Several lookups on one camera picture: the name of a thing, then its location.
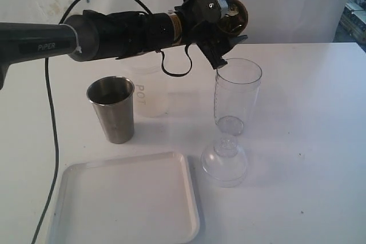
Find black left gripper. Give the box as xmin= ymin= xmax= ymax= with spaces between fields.
xmin=174 ymin=0 xmax=248 ymax=69

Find brown wooden cup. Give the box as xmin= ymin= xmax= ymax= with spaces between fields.
xmin=217 ymin=0 xmax=249 ymax=37

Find brown chunks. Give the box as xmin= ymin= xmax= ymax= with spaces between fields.
xmin=226 ymin=4 xmax=244 ymax=33

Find stainless steel tumbler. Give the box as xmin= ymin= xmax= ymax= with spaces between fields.
xmin=86 ymin=76 xmax=135 ymax=144

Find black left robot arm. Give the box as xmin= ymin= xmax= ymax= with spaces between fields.
xmin=1 ymin=0 xmax=249 ymax=78

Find clear plastic shaker cup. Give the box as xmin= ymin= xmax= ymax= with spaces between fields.
xmin=214 ymin=58 xmax=262 ymax=136

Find clear dome shaker lid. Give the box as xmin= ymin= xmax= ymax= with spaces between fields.
xmin=201 ymin=134 xmax=248 ymax=187

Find translucent white plastic container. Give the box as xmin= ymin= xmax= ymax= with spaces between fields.
xmin=124 ymin=53 xmax=168 ymax=118

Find white square plastic tray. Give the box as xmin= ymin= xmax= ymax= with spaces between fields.
xmin=47 ymin=152 xmax=200 ymax=243

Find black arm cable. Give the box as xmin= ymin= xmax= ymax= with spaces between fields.
xmin=30 ymin=0 xmax=149 ymax=244

